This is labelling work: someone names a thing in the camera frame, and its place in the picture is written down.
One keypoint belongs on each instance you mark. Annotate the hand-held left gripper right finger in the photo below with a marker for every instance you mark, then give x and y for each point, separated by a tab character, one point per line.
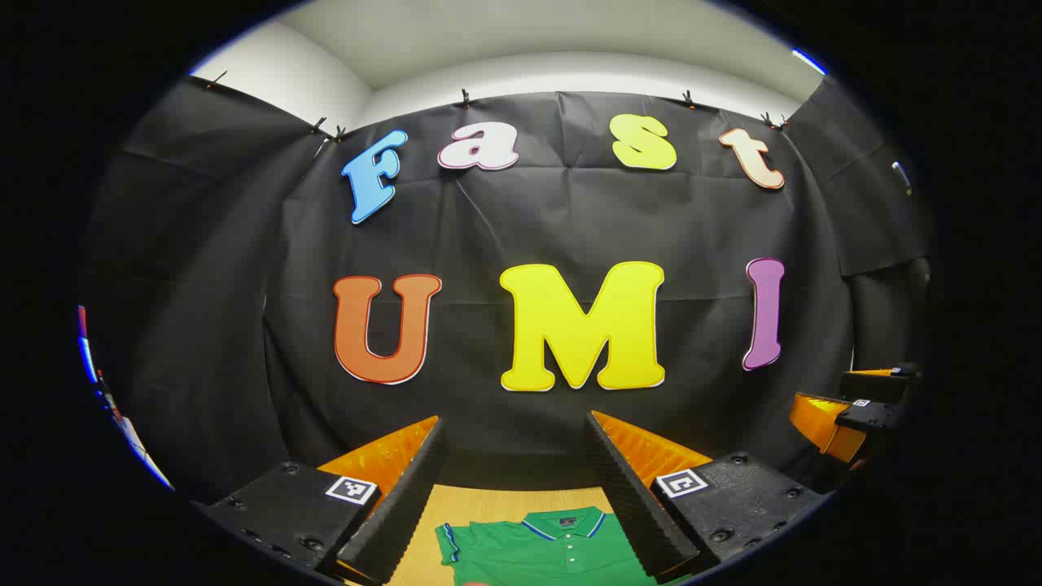
631	505

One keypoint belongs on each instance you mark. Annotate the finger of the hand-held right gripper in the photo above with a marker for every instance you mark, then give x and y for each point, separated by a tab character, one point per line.
871	417
875	387

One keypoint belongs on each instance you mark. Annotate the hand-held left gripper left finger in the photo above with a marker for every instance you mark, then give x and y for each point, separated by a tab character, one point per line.
407	505

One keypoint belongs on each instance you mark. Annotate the green T-shirt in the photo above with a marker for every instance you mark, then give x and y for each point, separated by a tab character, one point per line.
553	561

